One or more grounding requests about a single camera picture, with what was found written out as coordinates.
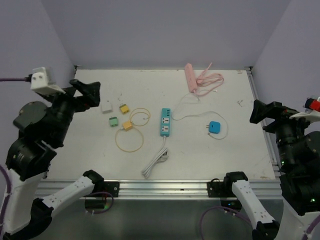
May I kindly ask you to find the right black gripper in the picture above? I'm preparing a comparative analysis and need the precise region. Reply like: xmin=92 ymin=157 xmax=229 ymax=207
xmin=250 ymin=98 xmax=320 ymax=168

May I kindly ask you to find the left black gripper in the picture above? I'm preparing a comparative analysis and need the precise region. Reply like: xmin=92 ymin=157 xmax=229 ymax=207
xmin=42 ymin=77 xmax=102 ymax=143

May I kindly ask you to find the white plug adapter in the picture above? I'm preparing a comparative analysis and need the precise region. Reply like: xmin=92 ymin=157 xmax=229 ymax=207
xmin=100 ymin=100 xmax=113 ymax=114

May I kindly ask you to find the green plug adapter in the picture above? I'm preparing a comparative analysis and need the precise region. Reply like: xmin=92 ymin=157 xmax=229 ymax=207
xmin=109 ymin=117 xmax=119 ymax=127

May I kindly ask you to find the yellow plug adapter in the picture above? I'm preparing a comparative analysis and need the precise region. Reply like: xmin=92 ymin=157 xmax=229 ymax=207
xmin=119 ymin=104 xmax=130 ymax=114

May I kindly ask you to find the yellow plug with cable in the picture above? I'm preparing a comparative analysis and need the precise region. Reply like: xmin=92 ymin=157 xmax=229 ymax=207
xmin=114 ymin=107 xmax=151 ymax=153

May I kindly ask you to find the pink power strip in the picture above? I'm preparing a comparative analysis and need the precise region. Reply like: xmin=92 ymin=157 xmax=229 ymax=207
xmin=184 ymin=62 xmax=225 ymax=97

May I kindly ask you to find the teal power strip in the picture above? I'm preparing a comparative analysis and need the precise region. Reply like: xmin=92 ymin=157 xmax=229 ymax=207
xmin=160 ymin=108 xmax=172 ymax=138

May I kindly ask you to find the blue power adapter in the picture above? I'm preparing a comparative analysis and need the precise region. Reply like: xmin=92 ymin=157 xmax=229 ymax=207
xmin=206 ymin=121 xmax=221 ymax=134

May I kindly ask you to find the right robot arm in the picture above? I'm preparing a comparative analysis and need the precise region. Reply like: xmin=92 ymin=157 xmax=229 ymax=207
xmin=222 ymin=98 xmax=320 ymax=240

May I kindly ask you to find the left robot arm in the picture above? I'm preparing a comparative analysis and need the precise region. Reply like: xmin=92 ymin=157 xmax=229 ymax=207
xmin=0 ymin=79 xmax=104 ymax=240

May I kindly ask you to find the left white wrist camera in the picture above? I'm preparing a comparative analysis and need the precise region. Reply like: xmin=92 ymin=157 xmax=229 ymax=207
xmin=30 ymin=67 xmax=66 ymax=96

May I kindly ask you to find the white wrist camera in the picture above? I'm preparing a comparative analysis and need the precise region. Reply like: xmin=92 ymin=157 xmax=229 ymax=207
xmin=30 ymin=67 xmax=66 ymax=96
xmin=289 ymin=96 xmax=320 ymax=123

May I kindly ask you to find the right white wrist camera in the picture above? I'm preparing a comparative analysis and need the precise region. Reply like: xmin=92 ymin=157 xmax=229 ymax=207
xmin=289 ymin=96 xmax=320 ymax=123

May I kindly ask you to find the aluminium front rail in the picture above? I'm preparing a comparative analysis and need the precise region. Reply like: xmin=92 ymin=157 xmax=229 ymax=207
xmin=34 ymin=178 xmax=283 ymax=200

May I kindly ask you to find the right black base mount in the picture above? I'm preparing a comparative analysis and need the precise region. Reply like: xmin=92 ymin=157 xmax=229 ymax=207
xmin=206 ymin=178 xmax=227 ymax=198

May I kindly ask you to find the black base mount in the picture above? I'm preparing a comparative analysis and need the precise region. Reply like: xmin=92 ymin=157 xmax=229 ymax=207
xmin=206 ymin=178 xmax=227 ymax=198
xmin=100 ymin=181 xmax=120 ymax=198

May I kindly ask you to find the white cable bundle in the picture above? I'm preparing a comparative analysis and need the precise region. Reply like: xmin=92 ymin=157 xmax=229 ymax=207
xmin=141 ymin=136 xmax=171 ymax=180

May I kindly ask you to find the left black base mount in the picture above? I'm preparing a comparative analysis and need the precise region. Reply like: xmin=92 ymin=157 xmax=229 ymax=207
xmin=100 ymin=181 xmax=120 ymax=198

